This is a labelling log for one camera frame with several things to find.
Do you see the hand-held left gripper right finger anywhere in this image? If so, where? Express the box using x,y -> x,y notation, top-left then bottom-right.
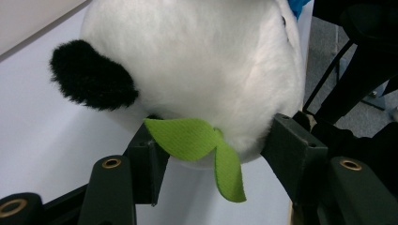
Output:
261,112 -> 329,204

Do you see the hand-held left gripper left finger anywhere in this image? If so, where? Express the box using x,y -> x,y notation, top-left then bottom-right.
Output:
123,118 -> 172,207

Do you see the panda plush toy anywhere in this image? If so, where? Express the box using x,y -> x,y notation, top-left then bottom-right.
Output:
49,0 -> 307,203

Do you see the blue wet wipes pack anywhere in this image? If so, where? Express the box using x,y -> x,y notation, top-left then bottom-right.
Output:
286,0 -> 313,21

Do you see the wooden table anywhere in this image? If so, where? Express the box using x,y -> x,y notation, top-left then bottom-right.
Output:
285,200 -> 299,225

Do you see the black stand base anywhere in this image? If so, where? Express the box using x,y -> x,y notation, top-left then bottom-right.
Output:
302,0 -> 398,126

